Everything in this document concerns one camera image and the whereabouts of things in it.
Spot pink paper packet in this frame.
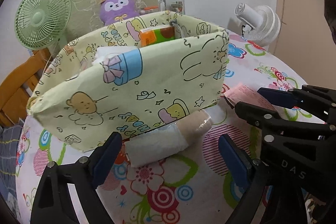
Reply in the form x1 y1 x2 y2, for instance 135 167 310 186
224 84 275 110

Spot beige and white socks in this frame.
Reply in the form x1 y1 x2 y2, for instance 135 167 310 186
125 110 213 168

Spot yellow cartoon fabric storage box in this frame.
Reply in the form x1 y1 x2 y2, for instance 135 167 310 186
27 11 230 152

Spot yellow cartoon tissue pack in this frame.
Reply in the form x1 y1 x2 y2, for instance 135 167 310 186
139 25 175 47

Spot white cloth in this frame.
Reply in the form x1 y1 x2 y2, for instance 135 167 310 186
92 46 137 65

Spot beige wooden door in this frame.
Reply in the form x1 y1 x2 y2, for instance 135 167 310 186
270 0 335 89

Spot grey plaid pillow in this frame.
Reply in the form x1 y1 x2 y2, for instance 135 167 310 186
0 124 22 218

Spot white standing fan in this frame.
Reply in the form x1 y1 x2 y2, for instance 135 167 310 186
234 3 281 47

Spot wooden chair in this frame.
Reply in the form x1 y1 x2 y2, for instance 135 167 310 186
0 49 51 127

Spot cotton swab container orange lid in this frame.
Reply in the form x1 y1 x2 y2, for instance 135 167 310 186
138 6 159 15

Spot purple plush toy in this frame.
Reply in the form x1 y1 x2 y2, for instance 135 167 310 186
100 0 139 26

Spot green desk fan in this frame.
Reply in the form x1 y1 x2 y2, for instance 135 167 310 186
14 0 72 57

